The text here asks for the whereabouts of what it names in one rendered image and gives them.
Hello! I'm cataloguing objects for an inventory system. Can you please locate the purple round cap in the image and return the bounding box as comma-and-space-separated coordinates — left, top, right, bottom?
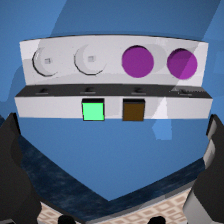
122, 45, 154, 78
167, 48, 198, 80

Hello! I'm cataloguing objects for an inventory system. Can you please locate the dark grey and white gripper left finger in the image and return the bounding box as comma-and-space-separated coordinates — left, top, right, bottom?
0, 112, 42, 224

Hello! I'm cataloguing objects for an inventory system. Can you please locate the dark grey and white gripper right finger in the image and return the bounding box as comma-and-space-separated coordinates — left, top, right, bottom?
182, 114, 224, 224

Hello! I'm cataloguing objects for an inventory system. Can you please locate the black table edge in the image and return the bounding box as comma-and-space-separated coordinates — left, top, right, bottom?
37, 179, 196, 224

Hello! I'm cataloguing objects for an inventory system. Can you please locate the blue flat work mat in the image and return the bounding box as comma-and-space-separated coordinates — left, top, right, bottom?
0, 0, 224, 201

